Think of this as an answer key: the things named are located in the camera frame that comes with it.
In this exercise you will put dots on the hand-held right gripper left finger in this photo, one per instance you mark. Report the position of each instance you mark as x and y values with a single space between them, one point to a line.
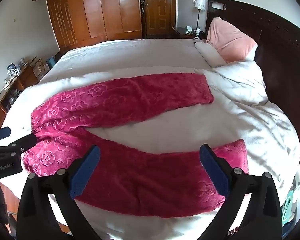
86 172

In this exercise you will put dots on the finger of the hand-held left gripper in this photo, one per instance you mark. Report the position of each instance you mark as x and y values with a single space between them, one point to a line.
0 133
22 142

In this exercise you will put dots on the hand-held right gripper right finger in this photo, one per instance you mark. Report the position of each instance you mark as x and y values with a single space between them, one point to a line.
213 172

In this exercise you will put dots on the magenta fleece blanket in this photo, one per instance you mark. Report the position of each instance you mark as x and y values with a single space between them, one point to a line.
130 180

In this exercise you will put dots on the low wooden cabinet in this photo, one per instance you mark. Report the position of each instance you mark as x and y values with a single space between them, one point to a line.
22 80

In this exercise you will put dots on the glass kettle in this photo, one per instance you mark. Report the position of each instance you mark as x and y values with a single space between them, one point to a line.
12 71

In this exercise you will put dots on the cardboard box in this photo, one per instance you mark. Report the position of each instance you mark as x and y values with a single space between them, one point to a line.
40 68

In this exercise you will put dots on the teal bag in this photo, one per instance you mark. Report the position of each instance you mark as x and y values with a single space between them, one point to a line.
287 205

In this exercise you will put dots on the teal container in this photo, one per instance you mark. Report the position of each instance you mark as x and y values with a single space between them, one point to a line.
51 61

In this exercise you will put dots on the white pillow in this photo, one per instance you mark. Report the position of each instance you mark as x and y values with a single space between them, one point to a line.
210 53

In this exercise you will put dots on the pink pillow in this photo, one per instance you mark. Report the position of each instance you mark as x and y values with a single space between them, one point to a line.
227 40

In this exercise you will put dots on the white bed duvet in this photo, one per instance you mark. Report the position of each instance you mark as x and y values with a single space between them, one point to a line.
150 55

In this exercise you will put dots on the dark wooden nightstand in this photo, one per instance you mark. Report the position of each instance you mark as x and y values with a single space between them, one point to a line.
182 33

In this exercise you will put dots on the dark wooden headboard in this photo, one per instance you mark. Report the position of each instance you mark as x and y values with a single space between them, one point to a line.
280 45

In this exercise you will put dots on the brown wooden wardrobe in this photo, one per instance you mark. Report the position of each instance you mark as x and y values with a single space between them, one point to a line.
95 7

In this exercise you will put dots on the white shade table lamp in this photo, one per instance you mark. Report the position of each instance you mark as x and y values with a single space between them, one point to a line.
199 3

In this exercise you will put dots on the brown wooden door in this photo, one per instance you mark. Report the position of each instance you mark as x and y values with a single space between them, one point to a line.
160 7

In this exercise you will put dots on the dark hanging bag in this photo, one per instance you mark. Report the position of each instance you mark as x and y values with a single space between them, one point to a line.
142 7

